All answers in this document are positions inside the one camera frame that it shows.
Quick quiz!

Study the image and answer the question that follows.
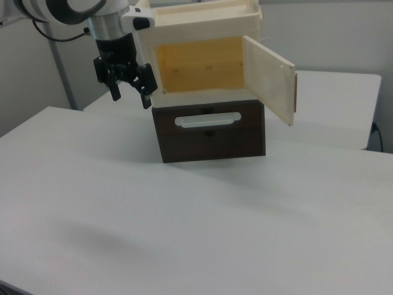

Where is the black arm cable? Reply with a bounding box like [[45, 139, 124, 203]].
[[30, 17, 91, 42]]

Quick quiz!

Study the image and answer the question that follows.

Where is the dark brown drawer unit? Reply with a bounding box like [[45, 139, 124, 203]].
[[152, 100, 267, 163]]

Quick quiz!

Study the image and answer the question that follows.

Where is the white drawer handle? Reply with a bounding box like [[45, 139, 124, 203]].
[[174, 111, 242, 129]]

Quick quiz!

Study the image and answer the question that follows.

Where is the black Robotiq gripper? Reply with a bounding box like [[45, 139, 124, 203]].
[[93, 33, 157, 110]]

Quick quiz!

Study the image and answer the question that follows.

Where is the cream cabinet door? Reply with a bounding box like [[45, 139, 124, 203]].
[[242, 35, 297, 127]]

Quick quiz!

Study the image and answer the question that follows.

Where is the black power cable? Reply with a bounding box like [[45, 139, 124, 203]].
[[371, 121, 384, 153]]

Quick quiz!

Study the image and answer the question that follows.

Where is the cream plastic cabinet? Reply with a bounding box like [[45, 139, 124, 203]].
[[134, 0, 265, 108]]

